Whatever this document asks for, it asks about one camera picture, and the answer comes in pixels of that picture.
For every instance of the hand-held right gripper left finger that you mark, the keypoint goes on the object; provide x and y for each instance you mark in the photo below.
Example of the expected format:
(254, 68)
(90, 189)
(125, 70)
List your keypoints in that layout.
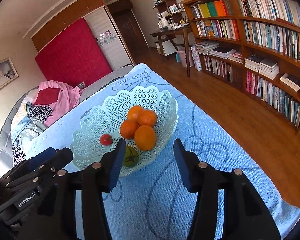
(116, 166)

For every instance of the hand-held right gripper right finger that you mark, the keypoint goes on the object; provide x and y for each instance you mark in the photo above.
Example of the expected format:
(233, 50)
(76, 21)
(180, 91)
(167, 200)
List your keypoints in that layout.
(185, 166)

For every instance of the wooden desk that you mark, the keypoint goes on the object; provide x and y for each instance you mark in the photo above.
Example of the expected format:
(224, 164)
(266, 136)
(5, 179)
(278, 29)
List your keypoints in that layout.
(170, 31)

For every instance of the large green tomato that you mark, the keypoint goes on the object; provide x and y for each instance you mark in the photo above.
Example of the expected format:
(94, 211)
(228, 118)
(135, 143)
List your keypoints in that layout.
(130, 157)

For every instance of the light blue lattice basket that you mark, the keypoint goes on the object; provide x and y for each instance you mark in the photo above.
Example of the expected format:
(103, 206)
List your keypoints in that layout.
(97, 120)

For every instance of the red pillow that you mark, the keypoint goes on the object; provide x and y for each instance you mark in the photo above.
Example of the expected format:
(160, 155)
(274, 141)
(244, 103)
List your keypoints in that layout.
(46, 96)

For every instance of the dark wooden door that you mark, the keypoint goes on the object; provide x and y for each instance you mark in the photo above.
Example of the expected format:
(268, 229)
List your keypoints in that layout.
(130, 27)

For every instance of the grey sofa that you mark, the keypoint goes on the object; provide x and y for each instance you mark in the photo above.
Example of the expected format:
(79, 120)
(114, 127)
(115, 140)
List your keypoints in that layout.
(7, 130)

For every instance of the red mattress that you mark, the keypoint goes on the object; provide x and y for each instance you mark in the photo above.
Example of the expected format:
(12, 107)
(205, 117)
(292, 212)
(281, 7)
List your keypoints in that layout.
(72, 57)

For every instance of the white wardrobe door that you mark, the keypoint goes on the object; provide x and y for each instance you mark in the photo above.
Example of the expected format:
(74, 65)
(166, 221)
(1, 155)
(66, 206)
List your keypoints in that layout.
(110, 35)

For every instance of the wooden desk shelf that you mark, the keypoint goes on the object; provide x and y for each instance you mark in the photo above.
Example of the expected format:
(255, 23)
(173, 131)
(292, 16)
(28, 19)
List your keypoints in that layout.
(168, 7)

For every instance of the blue printed towel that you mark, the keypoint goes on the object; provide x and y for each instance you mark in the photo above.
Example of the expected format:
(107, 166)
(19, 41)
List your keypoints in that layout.
(215, 160)

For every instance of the pink blanket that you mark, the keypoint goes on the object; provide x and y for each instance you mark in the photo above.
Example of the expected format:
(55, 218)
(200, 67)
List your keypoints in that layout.
(65, 95)

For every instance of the red tomato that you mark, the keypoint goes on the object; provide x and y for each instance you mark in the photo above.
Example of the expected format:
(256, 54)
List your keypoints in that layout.
(106, 139)

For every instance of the white printed bag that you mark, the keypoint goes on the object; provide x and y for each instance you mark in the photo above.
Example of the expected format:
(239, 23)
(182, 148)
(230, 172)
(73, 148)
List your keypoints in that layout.
(197, 58)

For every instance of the wooden bookshelf with books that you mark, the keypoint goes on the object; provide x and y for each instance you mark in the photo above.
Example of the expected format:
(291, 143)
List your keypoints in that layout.
(265, 33)

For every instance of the orange mandarin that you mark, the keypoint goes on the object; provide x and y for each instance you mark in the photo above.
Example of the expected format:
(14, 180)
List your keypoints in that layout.
(135, 112)
(128, 129)
(148, 118)
(145, 137)

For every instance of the white storage box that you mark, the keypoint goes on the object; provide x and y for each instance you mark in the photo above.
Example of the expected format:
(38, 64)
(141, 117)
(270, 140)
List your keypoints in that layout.
(166, 48)

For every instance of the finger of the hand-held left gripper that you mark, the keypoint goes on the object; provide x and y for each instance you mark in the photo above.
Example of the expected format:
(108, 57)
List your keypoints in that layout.
(43, 155)
(60, 158)

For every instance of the pink waste bin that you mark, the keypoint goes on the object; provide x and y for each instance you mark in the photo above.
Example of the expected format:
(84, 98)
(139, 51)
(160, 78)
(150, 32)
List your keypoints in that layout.
(185, 58)

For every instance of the pile of patterned clothes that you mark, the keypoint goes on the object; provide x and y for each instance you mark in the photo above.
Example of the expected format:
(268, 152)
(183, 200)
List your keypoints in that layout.
(30, 125)

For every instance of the framed wall photo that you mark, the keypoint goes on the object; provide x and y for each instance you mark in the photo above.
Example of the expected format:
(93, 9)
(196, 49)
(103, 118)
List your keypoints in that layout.
(1, 76)

